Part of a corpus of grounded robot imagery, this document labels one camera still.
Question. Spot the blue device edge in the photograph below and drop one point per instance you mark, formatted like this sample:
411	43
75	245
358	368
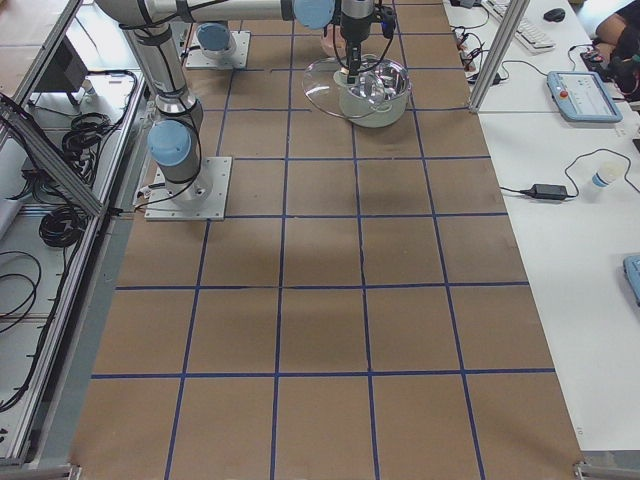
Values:
631	268

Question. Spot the black computer mouse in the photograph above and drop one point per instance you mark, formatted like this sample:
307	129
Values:
554	15

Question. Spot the blue teach pendant tablet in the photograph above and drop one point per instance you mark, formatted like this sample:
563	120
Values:
582	97

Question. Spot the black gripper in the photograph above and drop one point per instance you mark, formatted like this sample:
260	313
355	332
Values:
354	31

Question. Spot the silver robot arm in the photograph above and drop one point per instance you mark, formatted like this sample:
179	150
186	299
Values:
151	35
327	69

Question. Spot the person's forearm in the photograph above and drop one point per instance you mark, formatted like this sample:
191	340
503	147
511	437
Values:
620	29

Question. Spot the aluminium frame post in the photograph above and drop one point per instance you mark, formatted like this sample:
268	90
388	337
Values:
499	46

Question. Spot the white steel cooking pot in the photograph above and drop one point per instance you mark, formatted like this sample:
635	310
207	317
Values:
398	88

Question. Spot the pink bowl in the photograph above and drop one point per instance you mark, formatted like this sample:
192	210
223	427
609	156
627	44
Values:
332	41

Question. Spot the white keyboard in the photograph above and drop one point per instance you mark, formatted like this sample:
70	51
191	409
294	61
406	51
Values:
530	36

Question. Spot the aluminium diagonal strut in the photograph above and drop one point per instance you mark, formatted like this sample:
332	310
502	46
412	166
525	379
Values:
45	155

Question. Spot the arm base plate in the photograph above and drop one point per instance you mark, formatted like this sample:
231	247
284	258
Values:
205	199
230	53

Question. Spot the paper cup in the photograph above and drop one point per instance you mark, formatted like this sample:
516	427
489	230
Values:
608	173

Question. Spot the black power adapter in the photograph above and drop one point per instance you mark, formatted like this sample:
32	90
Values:
546	192

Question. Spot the glass pot lid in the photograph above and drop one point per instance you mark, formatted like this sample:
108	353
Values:
364	97

